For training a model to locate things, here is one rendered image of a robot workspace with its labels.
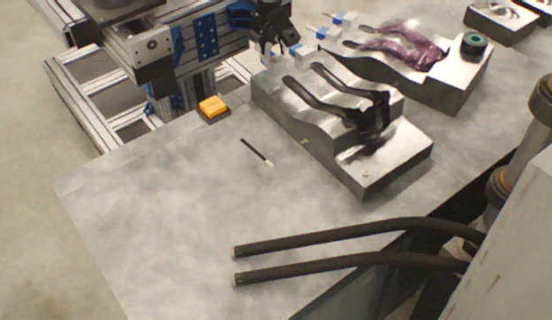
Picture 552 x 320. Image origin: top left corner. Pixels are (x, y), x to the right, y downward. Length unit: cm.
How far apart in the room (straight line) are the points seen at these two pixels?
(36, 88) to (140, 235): 201
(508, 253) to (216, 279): 72
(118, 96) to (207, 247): 150
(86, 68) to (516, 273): 249
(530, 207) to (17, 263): 212
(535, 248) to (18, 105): 283
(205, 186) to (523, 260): 90
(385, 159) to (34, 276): 157
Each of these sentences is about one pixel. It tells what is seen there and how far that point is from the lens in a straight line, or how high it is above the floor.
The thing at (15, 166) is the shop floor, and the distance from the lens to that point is 275.
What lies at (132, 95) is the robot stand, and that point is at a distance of 257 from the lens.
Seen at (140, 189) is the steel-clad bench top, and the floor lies 80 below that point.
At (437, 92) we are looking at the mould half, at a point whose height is 87.
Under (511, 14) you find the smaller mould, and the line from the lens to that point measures 199.
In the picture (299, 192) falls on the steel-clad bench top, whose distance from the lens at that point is 129.
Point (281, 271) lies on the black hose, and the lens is 111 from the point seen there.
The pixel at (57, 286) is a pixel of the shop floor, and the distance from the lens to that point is 225.
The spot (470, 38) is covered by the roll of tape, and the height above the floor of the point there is 94.
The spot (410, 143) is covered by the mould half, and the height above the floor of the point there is 86.
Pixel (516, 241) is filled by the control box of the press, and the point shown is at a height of 136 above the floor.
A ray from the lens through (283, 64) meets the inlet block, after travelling 148.
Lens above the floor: 183
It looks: 49 degrees down
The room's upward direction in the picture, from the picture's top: 1 degrees counter-clockwise
